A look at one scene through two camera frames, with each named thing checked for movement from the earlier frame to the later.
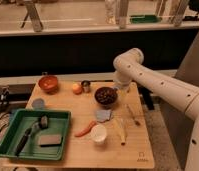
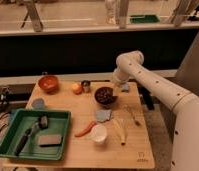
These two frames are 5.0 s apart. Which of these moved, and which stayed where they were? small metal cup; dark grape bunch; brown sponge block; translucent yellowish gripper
Moved: translucent yellowish gripper
Stayed: small metal cup; brown sponge block; dark grape bunch
